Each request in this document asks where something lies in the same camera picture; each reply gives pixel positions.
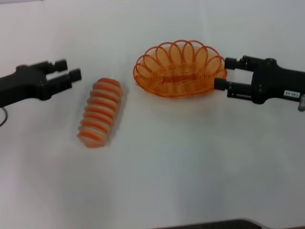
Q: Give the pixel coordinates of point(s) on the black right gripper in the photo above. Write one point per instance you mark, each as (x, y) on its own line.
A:
(276, 81)

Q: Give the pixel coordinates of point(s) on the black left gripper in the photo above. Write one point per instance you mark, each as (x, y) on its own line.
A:
(21, 83)

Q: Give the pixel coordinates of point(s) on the orange striped bread loaf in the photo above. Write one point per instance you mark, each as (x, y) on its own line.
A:
(101, 112)

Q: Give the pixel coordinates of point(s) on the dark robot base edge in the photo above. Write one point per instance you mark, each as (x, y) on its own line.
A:
(214, 224)

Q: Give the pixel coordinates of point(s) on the grey wrist connector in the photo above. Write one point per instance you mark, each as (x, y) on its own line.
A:
(302, 102)

